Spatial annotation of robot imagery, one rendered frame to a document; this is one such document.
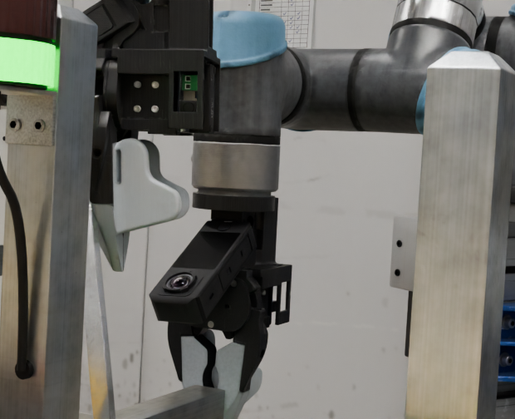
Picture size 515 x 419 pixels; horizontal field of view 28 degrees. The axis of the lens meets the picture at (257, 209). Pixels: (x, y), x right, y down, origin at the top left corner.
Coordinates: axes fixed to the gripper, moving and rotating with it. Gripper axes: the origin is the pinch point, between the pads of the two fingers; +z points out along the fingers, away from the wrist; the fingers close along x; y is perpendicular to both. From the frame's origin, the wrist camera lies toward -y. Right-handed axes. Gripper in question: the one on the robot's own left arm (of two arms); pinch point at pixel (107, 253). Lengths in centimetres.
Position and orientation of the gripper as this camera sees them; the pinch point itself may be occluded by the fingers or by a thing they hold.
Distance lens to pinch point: 73.4
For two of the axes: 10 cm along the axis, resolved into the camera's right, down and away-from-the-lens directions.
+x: 1.2, -0.5, 9.9
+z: -0.2, 10.0, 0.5
